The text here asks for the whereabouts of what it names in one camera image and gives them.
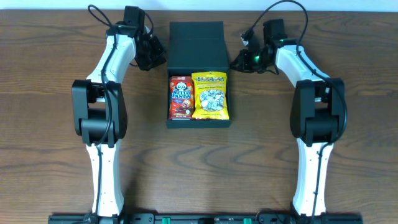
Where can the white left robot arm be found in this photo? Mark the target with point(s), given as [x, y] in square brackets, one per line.
[100, 114]

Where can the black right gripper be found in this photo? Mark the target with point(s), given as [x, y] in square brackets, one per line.
[242, 65]

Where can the dark green box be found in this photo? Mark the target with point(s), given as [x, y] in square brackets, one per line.
[196, 47]

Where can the yellow candy bag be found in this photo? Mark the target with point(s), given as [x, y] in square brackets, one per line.
[210, 95]

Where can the red Hello Panda box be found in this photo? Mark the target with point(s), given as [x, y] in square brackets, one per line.
[181, 97]

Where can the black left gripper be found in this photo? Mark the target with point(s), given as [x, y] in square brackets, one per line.
[161, 56]

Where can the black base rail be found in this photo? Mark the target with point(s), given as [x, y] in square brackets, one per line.
[149, 218]

